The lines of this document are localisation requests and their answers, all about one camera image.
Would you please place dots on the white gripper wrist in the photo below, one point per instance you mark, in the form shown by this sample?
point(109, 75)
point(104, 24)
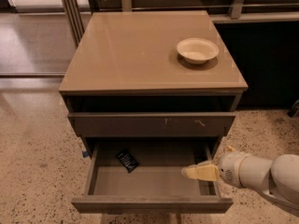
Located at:
point(229, 168)

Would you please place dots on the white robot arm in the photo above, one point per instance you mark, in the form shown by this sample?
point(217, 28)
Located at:
point(275, 180)

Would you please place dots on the closed grey upper drawer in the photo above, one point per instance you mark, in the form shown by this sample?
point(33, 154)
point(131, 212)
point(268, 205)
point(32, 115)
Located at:
point(198, 124)

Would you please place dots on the open middle drawer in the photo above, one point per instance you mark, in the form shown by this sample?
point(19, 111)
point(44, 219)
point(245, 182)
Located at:
point(156, 185)

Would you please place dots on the grey drawer cabinet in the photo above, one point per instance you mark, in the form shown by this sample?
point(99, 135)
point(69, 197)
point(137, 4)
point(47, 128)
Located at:
point(128, 63)

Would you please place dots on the white paper bowl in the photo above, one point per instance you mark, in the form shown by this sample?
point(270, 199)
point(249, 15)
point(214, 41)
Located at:
point(197, 50)

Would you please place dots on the blue tape piece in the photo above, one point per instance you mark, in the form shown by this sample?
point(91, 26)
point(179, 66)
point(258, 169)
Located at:
point(85, 154)

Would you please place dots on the metal shelf frame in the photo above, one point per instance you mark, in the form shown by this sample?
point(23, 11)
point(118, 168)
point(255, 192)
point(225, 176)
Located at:
point(221, 11)

